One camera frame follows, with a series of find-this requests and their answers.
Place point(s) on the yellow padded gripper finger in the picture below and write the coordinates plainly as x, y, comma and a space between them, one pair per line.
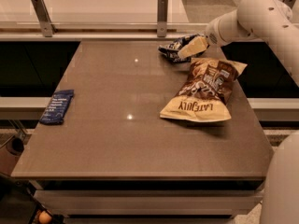
197, 45

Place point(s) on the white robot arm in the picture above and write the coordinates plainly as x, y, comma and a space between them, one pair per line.
269, 20

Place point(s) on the left metal rail bracket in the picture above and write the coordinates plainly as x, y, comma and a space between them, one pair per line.
46, 26

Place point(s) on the brown Late July chip bag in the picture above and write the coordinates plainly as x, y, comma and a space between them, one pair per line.
205, 94

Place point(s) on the blue chip bag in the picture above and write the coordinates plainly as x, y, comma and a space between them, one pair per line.
170, 51

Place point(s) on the right metal rail bracket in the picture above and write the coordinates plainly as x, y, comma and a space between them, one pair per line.
162, 13

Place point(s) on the orange ball on floor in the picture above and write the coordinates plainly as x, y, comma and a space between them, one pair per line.
44, 218

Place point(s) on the blue rxbar blueberry bar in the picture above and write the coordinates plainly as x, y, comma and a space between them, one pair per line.
57, 107

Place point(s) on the table lower shelf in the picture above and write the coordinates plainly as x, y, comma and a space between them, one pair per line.
149, 202

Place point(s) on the metal rail bracket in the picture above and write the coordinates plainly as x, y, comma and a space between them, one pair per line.
46, 26
162, 13

